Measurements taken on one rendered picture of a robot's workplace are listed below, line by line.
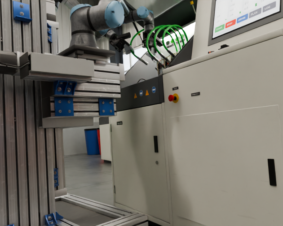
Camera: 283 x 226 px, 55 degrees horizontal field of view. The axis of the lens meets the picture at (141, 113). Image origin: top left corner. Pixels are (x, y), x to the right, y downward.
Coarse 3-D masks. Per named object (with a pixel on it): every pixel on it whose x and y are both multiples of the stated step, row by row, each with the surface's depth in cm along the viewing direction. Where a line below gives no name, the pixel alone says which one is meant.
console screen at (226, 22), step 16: (224, 0) 155; (240, 0) 145; (256, 0) 136; (272, 0) 128; (224, 16) 153; (240, 16) 143; (256, 16) 134; (272, 16) 127; (224, 32) 150; (240, 32) 140
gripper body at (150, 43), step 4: (144, 32) 194; (148, 32) 195; (152, 32) 195; (144, 36) 194; (144, 40) 196; (148, 40) 193; (152, 40) 194; (144, 44) 196; (148, 44) 192; (152, 44) 194
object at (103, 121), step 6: (102, 120) 567; (108, 120) 537; (102, 126) 568; (108, 126) 538; (102, 132) 569; (108, 132) 539; (102, 138) 570; (108, 138) 539; (102, 144) 571; (108, 144) 541; (102, 150) 572; (108, 150) 542; (102, 156) 573; (108, 156) 543; (108, 162) 555
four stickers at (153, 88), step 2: (154, 86) 162; (152, 88) 163; (154, 88) 162; (140, 90) 174; (142, 90) 172; (146, 90) 168; (148, 90) 167; (152, 90) 163; (154, 90) 162; (136, 92) 178; (140, 92) 174; (142, 92) 172; (146, 92) 168; (148, 92) 167; (152, 92) 163; (154, 92) 162; (134, 94) 180; (136, 94) 178; (140, 94) 174; (142, 94) 172; (146, 94) 168; (148, 94) 167; (134, 96) 180; (136, 96) 178; (134, 98) 180
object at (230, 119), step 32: (256, 32) 132; (224, 64) 119; (256, 64) 106; (192, 96) 135; (224, 96) 119; (256, 96) 106; (192, 128) 136; (224, 128) 119; (256, 128) 106; (192, 160) 136; (224, 160) 120; (256, 160) 107; (192, 192) 137; (224, 192) 120; (256, 192) 107; (192, 224) 137; (224, 224) 120; (256, 224) 107
